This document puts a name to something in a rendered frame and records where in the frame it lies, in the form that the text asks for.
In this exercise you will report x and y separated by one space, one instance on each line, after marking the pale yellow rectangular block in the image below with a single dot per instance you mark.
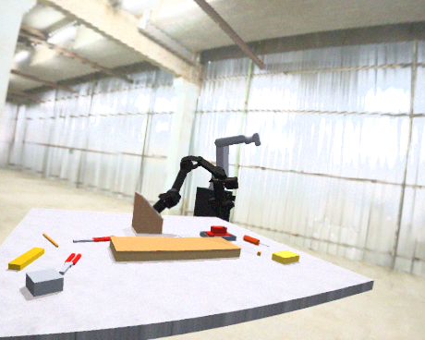
285 257

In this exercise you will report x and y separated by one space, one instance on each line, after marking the red-handled awl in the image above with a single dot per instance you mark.
68 263
98 239

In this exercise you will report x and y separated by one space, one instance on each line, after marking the yellow flat bar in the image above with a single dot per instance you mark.
25 259

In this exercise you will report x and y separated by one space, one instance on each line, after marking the pale yellow panel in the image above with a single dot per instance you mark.
171 248

